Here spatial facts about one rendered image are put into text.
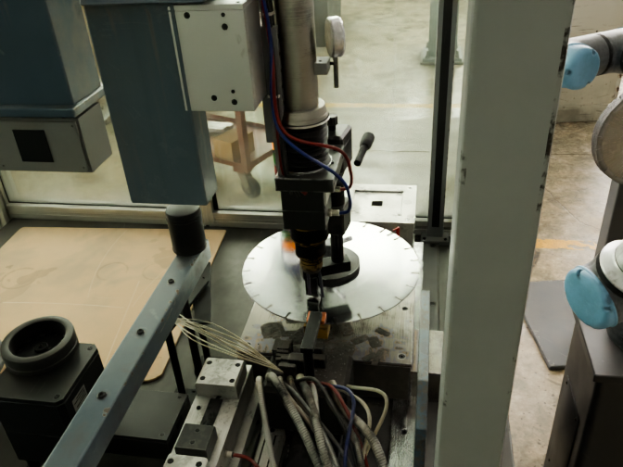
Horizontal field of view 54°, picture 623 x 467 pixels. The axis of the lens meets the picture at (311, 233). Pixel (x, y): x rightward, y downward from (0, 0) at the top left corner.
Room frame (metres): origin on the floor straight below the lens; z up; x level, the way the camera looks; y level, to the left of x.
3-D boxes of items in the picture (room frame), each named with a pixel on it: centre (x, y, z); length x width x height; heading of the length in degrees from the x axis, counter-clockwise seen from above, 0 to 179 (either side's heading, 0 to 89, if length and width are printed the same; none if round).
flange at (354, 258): (0.94, -0.03, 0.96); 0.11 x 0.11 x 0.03
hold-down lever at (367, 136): (0.89, -0.08, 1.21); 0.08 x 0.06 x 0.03; 168
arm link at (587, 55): (1.06, -0.47, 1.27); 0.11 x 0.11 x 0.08; 21
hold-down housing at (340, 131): (0.86, -0.04, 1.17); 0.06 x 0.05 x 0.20; 159
